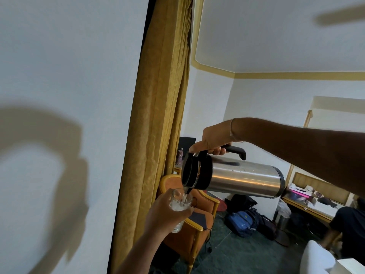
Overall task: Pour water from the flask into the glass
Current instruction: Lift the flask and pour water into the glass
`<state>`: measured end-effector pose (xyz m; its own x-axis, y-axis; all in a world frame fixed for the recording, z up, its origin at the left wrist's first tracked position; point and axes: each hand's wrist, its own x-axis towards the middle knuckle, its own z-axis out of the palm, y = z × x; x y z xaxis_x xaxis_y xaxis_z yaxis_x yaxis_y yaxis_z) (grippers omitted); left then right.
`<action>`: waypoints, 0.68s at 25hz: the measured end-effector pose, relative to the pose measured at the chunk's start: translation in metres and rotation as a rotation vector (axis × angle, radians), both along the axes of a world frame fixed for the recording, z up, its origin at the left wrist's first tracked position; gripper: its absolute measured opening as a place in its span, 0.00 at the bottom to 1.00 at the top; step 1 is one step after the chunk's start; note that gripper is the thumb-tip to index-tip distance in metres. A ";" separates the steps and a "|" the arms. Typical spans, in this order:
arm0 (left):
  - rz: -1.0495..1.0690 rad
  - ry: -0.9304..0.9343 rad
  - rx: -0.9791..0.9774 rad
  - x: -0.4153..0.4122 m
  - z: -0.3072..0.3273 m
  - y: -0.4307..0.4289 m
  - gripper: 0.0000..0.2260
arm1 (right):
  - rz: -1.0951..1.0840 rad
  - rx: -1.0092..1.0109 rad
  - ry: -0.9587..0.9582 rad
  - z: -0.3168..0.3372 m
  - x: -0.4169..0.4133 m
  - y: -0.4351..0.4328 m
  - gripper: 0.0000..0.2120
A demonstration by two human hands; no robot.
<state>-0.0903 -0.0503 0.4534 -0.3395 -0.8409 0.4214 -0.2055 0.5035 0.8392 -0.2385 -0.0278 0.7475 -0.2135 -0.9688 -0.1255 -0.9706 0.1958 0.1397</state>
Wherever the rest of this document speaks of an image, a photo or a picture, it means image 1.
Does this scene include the wooden framed mirror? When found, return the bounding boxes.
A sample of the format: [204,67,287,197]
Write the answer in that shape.
[285,110,365,206]

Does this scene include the clear drinking glass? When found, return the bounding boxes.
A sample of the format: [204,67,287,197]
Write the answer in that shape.
[169,188,194,233]

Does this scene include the blue backpack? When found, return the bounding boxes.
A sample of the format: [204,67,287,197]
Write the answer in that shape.
[224,210,258,238]

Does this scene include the wooden desk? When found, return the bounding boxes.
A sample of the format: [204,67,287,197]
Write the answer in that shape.
[282,194,335,224]

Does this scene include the black television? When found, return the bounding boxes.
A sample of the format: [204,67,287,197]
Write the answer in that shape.
[177,136,197,166]

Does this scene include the person's left forearm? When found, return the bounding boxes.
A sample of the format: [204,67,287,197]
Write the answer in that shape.
[115,229,162,274]

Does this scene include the steel pedal bin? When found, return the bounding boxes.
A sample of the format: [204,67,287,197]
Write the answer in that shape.
[273,199,292,247]

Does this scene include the black bag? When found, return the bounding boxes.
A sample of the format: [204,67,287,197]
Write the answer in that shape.
[225,194,258,214]

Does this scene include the person's right forearm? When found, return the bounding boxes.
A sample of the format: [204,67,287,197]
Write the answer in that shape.
[230,117,365,197]

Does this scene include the pink box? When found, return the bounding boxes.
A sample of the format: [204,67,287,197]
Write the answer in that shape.
[289,188,310,201]

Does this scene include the orange armchair wooden frame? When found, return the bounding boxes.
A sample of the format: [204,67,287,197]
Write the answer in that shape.
[159,174,221,273]

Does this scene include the person's left hand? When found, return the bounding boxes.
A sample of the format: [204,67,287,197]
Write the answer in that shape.
[144,188,194,237]

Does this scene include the white bed linen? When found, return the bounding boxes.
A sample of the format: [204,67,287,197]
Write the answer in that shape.
[299,240,365,274]

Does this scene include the person's right hand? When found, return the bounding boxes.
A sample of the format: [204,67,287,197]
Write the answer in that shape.
[189,119,237,156]

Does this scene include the black backpack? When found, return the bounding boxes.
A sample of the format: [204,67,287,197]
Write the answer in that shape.
[248,208,278,241]

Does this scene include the golden yellow curtain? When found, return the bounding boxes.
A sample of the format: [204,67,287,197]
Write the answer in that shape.
[110,0,193,274]

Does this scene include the steel thermos jug black handle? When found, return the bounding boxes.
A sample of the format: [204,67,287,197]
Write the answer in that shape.
[181,144,286,199]

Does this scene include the red round stool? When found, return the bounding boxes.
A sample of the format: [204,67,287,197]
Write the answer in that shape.
[209,198,228,212]

